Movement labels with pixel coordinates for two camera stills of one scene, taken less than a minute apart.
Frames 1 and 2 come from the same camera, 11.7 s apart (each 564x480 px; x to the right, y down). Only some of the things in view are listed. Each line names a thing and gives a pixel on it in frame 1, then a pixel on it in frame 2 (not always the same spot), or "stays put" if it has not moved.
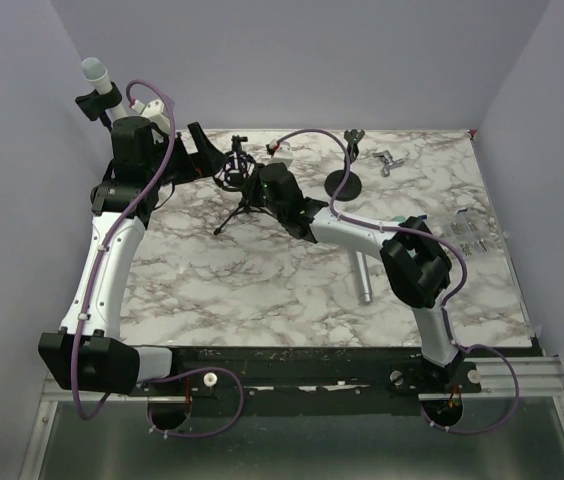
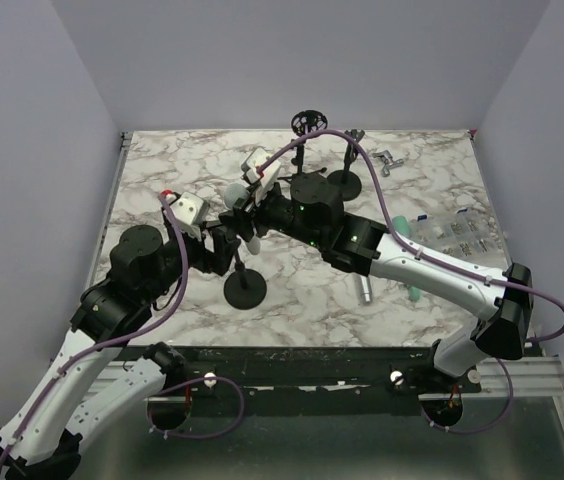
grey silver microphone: [364, 276] stays put
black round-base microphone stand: [352, 186] stays put
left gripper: [208, 157] to [223, 245]
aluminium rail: [539, 376] stays put
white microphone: [98, 75] to [234, 197]
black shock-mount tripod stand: [233, 173] to [310, 186]
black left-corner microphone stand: [94, 105] to [244, 288]
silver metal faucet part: [389, 162] stays put
